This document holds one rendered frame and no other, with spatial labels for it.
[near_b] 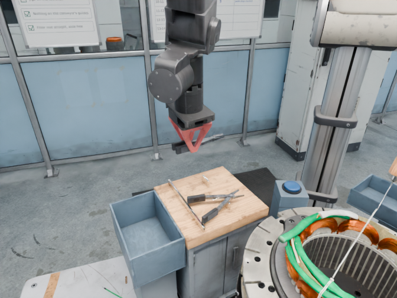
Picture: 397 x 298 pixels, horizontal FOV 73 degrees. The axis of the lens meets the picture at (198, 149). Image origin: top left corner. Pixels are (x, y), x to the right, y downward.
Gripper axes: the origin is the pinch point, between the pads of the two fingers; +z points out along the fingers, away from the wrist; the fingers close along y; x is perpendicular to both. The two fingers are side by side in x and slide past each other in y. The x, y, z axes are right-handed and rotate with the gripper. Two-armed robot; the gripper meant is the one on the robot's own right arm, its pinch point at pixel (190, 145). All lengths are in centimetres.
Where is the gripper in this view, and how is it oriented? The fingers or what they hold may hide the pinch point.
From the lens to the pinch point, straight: 59.0
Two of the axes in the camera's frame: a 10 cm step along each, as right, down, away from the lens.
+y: 4.7, 5.0, -7.3
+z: 0.2, 8.2, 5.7
